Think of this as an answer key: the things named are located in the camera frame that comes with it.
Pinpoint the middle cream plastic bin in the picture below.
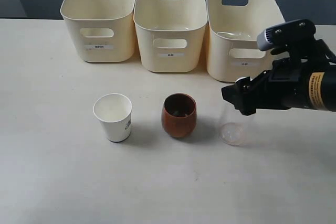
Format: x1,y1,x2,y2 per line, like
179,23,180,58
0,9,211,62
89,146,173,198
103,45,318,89
133,0,208,73

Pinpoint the brown wooden cup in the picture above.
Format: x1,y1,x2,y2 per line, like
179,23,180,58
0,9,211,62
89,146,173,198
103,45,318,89
161,93,197,138

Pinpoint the right cream plastic bin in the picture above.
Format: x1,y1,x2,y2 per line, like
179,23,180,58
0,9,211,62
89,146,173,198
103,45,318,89
206,0,285,82

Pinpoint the white paper cup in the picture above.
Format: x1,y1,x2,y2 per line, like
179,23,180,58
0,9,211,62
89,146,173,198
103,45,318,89
93,93,132,143

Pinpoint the black cable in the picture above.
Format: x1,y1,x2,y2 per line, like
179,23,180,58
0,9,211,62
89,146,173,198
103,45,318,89
319,39,336,65

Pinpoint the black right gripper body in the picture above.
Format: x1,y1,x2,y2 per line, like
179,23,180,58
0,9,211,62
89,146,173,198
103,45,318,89
258,60,311,110

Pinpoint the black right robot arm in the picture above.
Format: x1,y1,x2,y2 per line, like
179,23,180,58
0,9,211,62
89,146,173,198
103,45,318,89
221,60,335,116

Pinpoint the cream plastic bin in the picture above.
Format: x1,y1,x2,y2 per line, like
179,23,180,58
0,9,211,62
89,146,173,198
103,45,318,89
60,0,136,63
206,0,285,82
133,0,208,73

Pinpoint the left cream plastic bin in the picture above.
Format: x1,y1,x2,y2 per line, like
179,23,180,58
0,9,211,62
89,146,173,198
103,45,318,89
60,0,136,63

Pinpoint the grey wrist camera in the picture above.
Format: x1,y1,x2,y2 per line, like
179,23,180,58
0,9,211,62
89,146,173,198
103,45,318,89
256,19,317,53

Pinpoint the clear plastic bottle white cap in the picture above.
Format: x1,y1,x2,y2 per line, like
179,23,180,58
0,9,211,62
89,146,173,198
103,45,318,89
219,77,254,146

